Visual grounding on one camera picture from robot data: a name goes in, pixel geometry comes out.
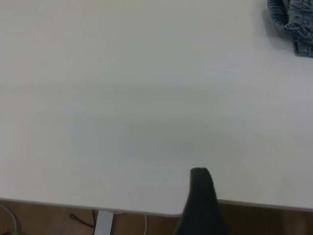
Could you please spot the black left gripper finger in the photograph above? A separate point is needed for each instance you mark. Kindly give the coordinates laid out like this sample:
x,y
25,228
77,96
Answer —
x,y
201,208

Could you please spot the blue faded denim pants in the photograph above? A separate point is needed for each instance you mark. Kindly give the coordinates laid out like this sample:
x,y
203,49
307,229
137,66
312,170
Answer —
x,y
298,29

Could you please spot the white table leg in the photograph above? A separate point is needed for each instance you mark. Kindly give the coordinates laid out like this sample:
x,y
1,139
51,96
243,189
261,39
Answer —
x,y
104,222

